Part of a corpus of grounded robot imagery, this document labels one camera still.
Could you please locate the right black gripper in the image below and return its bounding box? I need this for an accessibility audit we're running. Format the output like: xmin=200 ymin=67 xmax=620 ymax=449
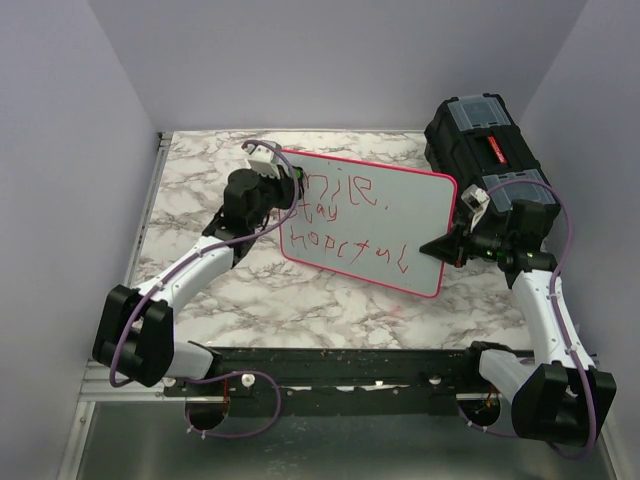
xmin=421 ymin=212 xmax=513 ymax=268

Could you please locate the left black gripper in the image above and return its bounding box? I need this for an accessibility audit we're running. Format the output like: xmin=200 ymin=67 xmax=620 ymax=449
xmin=250 ymin=165 xmax=300 ymax=229

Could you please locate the pink framed whiteboard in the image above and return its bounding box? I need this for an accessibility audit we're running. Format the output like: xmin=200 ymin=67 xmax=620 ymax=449
xmin=279 ymin=150 xmax=457 ymax=298

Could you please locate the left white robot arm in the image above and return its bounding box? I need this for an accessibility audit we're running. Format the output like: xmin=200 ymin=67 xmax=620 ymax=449
xmin=92 ymin=165 xmax=304 ymax=395

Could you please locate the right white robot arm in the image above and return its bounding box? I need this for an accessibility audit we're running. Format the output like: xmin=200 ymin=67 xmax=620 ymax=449
xmin=420 ymin=194 xmax=617 ymax=458

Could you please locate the black plastic toolbox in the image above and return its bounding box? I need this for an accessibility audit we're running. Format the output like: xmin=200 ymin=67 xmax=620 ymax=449
xmin=425 ymin=94 xmax=560 ymax=237

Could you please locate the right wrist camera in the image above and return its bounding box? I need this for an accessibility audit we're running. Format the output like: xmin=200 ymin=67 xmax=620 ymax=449
xmin=461 ymin=184 xmax=491 ymax=231

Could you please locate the aluminium side rail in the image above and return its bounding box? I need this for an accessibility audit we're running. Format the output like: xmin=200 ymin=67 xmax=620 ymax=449
xmin=122 ymin=131 xmax=174 ymax=288

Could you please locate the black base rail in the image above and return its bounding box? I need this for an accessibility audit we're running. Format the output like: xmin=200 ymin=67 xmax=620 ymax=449
xmin=165 ymin=342 xmax=498 ymax=427

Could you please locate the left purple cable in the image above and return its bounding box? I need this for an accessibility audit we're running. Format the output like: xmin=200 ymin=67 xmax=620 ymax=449
xmin=108 ymin=140 xmax=303 ymax=441

